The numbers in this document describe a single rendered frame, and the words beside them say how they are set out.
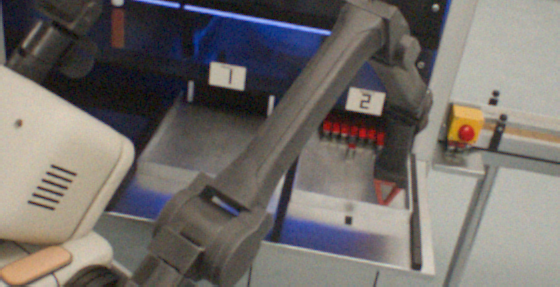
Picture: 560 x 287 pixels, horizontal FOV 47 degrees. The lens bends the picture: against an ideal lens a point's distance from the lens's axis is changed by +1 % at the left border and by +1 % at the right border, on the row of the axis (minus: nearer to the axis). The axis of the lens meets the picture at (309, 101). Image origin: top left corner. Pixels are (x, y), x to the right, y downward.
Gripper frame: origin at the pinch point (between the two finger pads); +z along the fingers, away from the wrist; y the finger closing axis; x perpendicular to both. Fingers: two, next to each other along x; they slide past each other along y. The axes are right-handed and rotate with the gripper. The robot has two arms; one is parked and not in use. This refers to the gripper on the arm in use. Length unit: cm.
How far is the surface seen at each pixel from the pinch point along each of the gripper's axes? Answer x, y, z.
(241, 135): 35.3, 21.6, 0.0
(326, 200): 12.1, -0.7, 1.3
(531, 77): -116, 307, 48
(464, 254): -32, 45, 36
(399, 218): -4.0, -0.5, 2.5
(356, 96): 9.1, 23.0, -14.9
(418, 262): -7.4, -14.1, 3.7
